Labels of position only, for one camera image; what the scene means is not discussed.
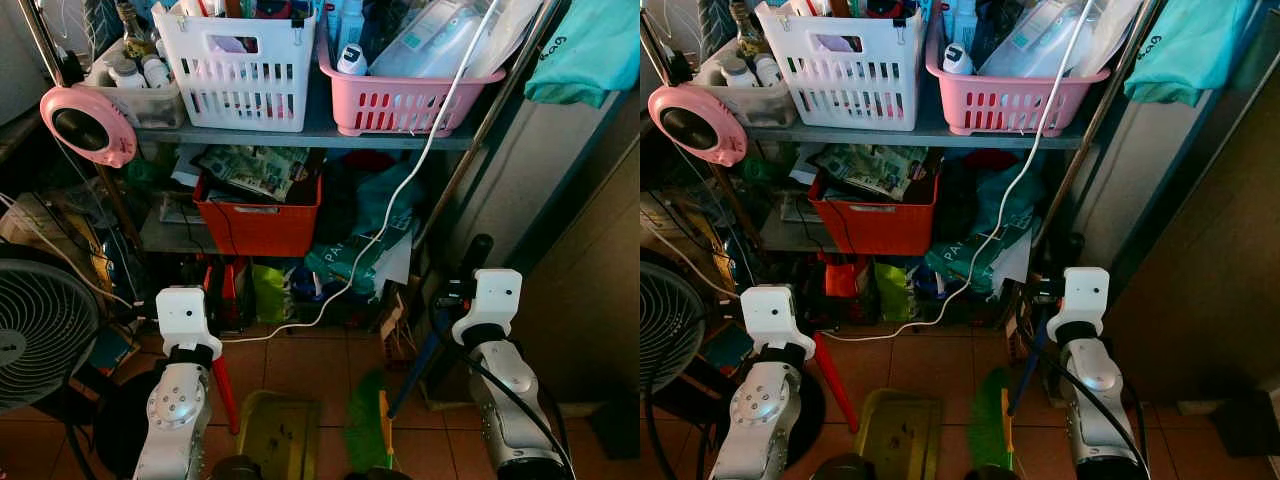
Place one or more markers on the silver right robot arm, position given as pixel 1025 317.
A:
pixel 1090 375
pixel 505 375

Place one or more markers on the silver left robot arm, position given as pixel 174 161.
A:
pixel 175 410
pixel 760 405

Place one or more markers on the grey floor fan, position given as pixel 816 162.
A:
pixel 40 320
pixel 665 320

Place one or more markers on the teal printed shopping bag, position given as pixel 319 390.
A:
pixel 965 262
pixel 350 262

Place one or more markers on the green plastic bag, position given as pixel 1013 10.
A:
pixel 270 292
pixel 895 290

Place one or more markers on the red plastic bin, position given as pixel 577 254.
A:
pixel 255 230
pixel 870 230

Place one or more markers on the pink slotted plastic basket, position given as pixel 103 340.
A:
pixel 1010 105
pixel 400 105

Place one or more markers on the orange plastic bag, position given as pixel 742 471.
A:
pixel 228 280
pixel 848 278

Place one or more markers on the wooden pole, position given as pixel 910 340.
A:
pixel 1105 95
pixel 500 95

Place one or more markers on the grey metal shelf rack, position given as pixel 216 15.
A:
pixel 900 140
pixel 300 140

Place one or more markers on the green printed paper pack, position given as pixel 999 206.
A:
pixel 255 170
pixel 872 168

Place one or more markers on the white bottle with dark cap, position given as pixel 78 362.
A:
pixel 352 62
pixel 958 62

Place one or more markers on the clear plastic pouch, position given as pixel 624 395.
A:
pixel 1035 45
pixel 430 45

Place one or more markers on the teal cloth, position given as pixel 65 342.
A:
pixel 590 50
pixel 1190 50

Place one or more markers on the white slotted plastic basket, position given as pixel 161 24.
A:
pixel 200 60
pixel 800 60

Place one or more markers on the clear plastic box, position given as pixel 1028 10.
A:
pixel 150 105
pixel 760 105

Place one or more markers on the small white jar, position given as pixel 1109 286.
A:
pixel 156 72
pixel 125 73
pixel 737 73
pixel 767 70

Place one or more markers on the glass bottle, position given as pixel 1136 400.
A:
pixel 747 38
pixel 133 40

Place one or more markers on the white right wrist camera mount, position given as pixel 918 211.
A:
pixel 495 295
pixel 1085 292

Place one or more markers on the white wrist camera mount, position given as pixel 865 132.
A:
pixel 1085 292
pixel 495 295
pixel 185 312
pixel 775 312

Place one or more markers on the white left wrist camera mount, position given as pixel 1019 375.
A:
pixel 185 312
pixel 775 312

